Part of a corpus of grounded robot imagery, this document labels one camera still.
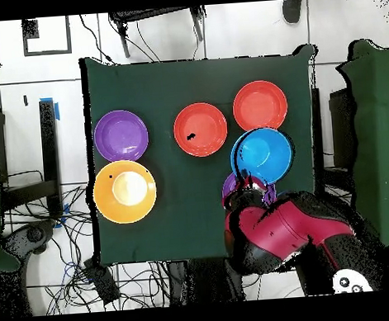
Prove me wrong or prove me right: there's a purple plastic bowl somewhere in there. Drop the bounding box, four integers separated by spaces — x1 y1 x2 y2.
92 107 151 164
220 169 279 212

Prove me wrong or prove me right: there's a blue plastic bowl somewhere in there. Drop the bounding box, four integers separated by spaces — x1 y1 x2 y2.
228 125 296 188

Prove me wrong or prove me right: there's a wide red-orange bowl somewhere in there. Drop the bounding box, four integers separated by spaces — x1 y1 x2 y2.
172 101 230 160
230 78 290 134

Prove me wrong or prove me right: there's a dark green tablecloth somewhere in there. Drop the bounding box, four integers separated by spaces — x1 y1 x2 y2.
78 40 331 267

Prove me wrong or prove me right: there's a large yellow-orange bowl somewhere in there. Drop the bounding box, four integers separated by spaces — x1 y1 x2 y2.
90 158 160 227

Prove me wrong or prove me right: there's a black power brick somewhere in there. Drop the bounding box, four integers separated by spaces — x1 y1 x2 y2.
83 256 121 306

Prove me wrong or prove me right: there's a person's foot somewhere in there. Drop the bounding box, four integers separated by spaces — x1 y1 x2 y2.
280 0 305 26

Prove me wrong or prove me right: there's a black metal chair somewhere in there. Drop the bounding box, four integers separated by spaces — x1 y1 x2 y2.
108 4 209 60

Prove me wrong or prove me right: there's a blue tape strip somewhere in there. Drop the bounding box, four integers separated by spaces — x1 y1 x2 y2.
40 96 61 122

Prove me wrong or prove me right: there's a blue network cable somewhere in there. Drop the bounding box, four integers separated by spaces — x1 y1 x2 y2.
60 260 92 286

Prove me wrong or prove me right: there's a black table frame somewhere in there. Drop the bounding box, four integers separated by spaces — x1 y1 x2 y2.
0 98 65 224

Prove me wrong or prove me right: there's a black floor cable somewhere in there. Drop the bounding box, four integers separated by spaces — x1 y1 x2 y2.
78 12 116 67

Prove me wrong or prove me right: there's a black square frame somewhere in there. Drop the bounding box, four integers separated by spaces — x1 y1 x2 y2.
21 15 73 58

